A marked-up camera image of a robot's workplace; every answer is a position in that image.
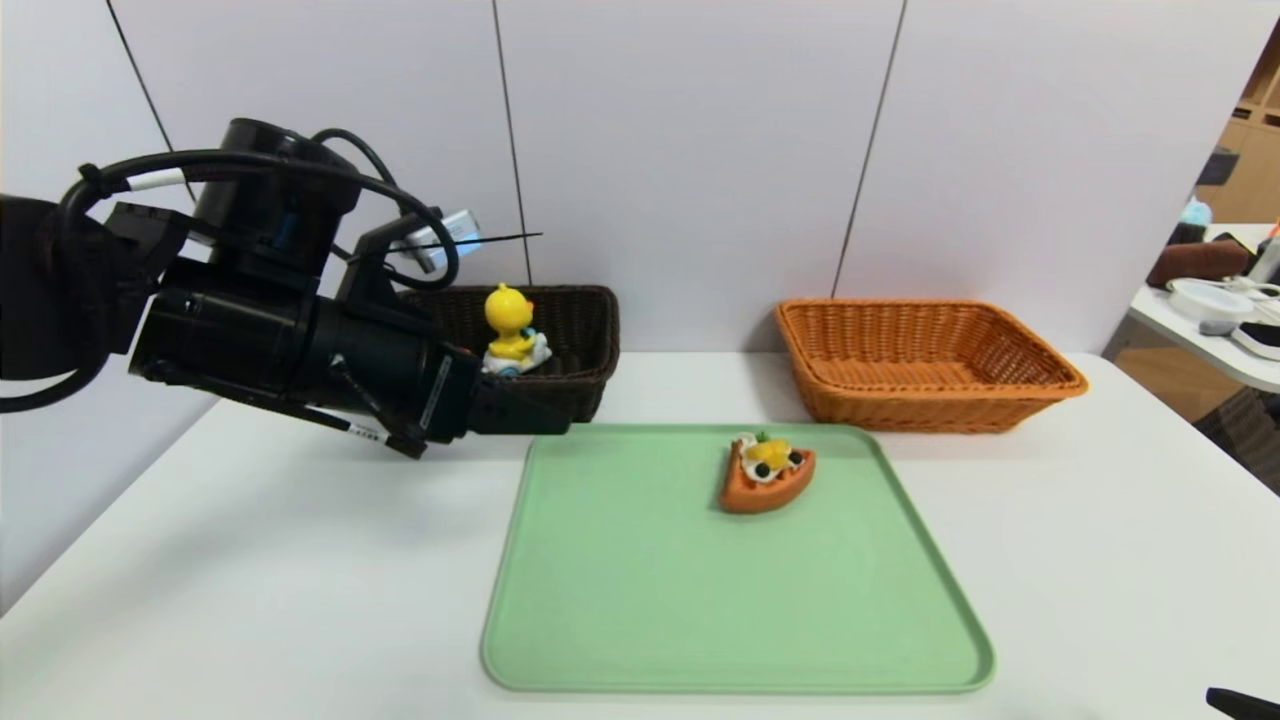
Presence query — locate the brown cushion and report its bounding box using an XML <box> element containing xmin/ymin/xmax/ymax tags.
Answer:
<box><xmin>1147</xmin><ymin>238</ymin><xmax>1256</xmax><ymax>291</ymax></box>

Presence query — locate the yellow duck toy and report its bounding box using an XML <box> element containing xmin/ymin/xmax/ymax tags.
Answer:
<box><xmin>482</xmin><ymin>283</ymin><xmax>553</xmax><ymax>378</ymax></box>

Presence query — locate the wooden shelf unit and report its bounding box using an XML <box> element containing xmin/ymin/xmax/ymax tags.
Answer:
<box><xmin>1195</xmin><ymin>20</ymin><xmax>1280</xmax><ymax>226</ymax></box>

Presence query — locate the black and white flat item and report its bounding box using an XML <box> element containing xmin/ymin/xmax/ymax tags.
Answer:
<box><xmin>1230</xmin><ymin>320</ymin><xmax>1280</xmax><ymax>361</ymax></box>

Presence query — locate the dark brown wicker basket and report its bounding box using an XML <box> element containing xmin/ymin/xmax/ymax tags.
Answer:
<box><xmin>400</xmin><ymin>284</ymin><xmax>621</xmax><ymax>426</ymax></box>

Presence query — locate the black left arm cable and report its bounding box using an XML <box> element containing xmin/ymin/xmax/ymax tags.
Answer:
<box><xmin>60</xmin><ymin>150</ymin><xmax>461</xmax><ymax>291</ymax></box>

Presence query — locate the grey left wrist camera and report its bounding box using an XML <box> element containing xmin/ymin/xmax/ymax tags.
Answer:
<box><xmin>405</xmin><ymin>208</ymin><xmax>483</xmax><ymax>273</ymax></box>

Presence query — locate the toy waffle slice with fruit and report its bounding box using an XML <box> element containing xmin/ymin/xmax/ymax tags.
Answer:
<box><xmin>720</xmin><ymin>432</ymin><xmax>818</xmax><ymax>516</ymax></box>

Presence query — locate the white side table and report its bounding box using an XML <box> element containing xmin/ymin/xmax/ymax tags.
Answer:
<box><xmin>1130</xmin><ymin>222</ymin><xmax>1280</xmax><ymax>393</ymax></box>

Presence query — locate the light green plastic tray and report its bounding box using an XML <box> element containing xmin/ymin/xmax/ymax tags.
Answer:
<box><xmin>481</xmin><ymin>422</ymin><xmax>998</xmax><ymax>696</ymax></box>

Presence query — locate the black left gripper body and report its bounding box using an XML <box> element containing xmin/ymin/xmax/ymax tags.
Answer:
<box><xmin>311</xmin><ymin>297</ymin><xmax>484</xmax><ymax>445</ymax></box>

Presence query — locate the white round dish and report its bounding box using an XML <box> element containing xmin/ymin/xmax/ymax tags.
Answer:
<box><xmin>1167</xmin><ymin>278</ymin><xmax>1256</xmax><ymax>323</ymax></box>

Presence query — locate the orange wicker basket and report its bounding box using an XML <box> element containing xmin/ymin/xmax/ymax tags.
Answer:
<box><xmin>776</xmin><ymin>297</ymin><xmax>1091</xmax><ymax>434</ymax></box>

